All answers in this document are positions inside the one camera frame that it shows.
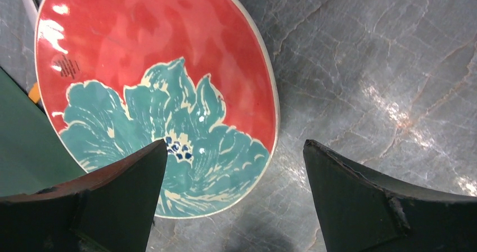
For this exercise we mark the red teal floral plate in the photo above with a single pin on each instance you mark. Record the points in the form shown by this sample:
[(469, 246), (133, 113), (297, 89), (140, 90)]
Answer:
[(116, 75)]

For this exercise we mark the yellow pencil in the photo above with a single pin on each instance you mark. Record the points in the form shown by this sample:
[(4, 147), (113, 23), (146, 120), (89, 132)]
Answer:
[(34, 94)]

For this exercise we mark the green rectangular placemat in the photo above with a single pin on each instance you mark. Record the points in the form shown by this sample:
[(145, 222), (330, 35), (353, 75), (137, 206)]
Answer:
[(32, 156)]

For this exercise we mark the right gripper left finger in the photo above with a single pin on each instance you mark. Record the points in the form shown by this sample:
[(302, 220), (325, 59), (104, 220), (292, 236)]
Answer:
[(111, 208)]

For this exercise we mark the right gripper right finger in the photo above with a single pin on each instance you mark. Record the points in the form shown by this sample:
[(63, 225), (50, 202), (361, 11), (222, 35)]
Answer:
[(361, 209)]

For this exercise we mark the silver metal fork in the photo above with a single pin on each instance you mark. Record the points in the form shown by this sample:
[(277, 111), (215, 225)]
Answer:
[(31, 8)]

